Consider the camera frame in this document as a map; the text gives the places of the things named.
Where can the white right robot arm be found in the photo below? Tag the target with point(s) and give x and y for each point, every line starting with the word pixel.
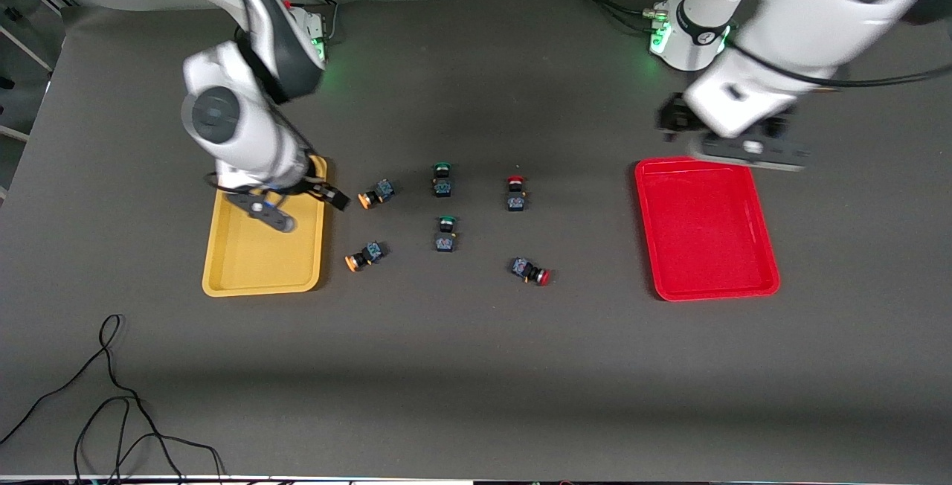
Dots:
pixel 238 135

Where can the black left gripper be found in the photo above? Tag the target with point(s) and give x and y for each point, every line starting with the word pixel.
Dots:
pixel 671 117

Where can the green push button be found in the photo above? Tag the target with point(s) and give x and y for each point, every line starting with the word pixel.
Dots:
pixel 445 243
pixel 443 187

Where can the white shelf frame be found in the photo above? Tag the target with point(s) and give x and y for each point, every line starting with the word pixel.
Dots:
pixel 22 45

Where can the yellow push button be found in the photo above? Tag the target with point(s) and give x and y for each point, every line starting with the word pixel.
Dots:
pixel 384 189
pixel 372 251

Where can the red plastic tray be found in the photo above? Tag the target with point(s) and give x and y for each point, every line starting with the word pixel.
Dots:
pixel 706 232

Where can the red push button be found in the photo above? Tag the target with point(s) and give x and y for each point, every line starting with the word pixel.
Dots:
pixel 516 201
pixel 524 268

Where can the yellow plastic tray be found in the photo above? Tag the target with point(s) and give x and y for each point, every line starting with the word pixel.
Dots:
pixel 260 262

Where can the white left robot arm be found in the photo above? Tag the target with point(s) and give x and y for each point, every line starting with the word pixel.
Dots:
pixel 803 16

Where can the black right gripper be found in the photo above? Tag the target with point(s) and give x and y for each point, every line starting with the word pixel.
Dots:
pixel 324 191

